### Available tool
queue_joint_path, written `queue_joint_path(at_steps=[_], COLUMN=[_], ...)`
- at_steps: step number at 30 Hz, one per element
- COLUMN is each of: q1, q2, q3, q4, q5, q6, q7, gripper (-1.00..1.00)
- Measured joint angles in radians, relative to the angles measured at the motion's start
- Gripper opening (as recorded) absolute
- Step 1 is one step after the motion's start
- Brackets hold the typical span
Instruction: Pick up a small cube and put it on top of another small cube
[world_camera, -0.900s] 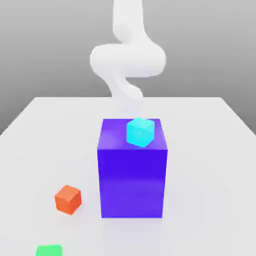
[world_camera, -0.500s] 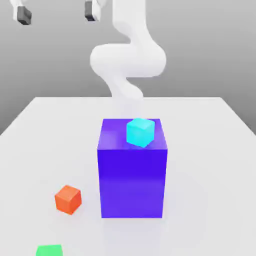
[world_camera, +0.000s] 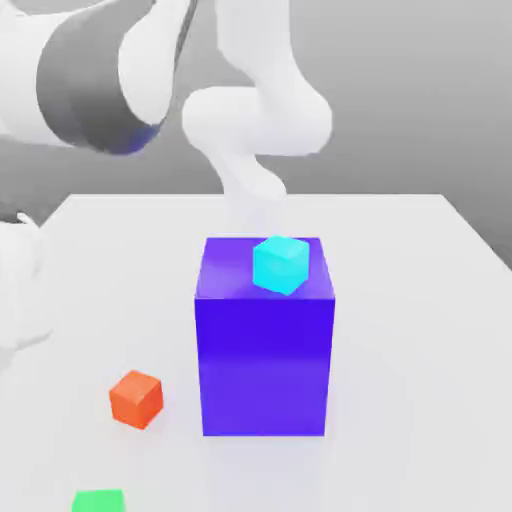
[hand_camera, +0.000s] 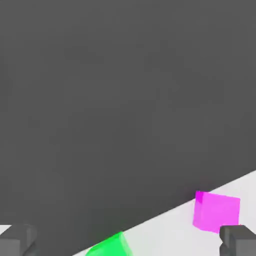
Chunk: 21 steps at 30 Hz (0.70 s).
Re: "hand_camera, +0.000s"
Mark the small green cube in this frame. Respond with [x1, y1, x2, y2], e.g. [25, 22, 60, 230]
[84, 231, 134, 256]

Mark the large magenta box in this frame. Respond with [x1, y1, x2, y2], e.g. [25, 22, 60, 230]
[192, 190, 241, 234]

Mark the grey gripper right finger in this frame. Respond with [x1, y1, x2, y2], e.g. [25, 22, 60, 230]
[219, 224, 256, 256]

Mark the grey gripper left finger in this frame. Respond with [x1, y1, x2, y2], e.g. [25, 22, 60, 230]
[0, 224, 38, 256]

